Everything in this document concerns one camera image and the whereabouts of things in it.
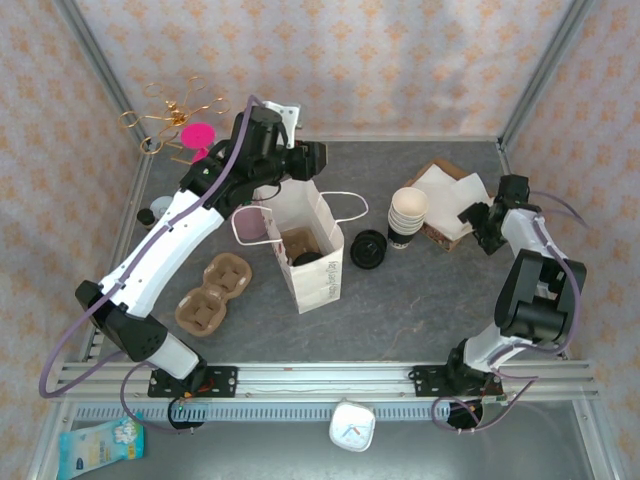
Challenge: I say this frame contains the stack of black cup lids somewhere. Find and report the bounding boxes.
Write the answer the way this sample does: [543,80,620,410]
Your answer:
[349,228,389,271]

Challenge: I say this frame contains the white printed paper gift bag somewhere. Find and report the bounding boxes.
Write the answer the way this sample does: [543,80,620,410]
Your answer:
[232,179,370,315]

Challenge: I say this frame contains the blue wet wipes pack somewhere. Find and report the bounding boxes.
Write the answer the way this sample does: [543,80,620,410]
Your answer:
[58,412,147,480]

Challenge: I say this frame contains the brown cardboard napkin box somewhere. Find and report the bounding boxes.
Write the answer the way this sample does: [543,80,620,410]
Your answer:
[407,157,499,254]

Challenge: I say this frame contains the white folded paper napkin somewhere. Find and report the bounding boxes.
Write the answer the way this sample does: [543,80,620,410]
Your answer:
[412,164,459,201]

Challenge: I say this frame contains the pink plastic goblet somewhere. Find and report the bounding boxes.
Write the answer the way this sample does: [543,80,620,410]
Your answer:
[180,122,219,166]

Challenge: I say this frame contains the stack of black paper cups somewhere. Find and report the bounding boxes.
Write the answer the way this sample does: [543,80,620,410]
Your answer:
[387,187,430,251]

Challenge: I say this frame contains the gold pull-tab tin can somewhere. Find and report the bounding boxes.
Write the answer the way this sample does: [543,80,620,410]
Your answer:
[148,195,174,221]

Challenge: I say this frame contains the white square clock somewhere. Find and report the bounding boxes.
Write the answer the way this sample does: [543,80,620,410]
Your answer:
[328,398,377,454]

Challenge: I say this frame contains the aluminium right side rail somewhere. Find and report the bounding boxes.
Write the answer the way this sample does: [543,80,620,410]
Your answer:
[497,142,572,360]

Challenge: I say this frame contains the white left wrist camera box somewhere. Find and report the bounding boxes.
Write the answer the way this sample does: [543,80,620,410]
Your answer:
[262,101,304,132]

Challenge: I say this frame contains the aluminium back frame bar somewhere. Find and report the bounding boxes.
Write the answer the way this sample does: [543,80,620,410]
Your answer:
[299,132,501,144]

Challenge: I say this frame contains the gold wire glass stand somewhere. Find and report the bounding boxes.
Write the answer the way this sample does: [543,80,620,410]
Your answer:
[118,74,232,166]

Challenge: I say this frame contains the aluminium right frame post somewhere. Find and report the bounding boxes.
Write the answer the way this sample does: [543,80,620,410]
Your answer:
[499,0,599,149]

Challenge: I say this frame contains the aluminium frame post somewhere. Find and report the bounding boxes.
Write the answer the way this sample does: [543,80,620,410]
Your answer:
[499,0,599,149]
[52,0,151,156]

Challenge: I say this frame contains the aluminium left frame post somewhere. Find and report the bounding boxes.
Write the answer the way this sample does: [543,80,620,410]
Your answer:
[52,0,151,156]

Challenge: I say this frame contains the aluminium front frame rail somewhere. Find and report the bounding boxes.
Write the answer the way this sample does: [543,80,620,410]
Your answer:
[52,360,599,401]

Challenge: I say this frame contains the grey slotted cable duct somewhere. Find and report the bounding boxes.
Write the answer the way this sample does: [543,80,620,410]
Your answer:
[72,402,484,422]

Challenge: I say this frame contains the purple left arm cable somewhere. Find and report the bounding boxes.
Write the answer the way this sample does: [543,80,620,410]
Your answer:
[38,94,261,436]

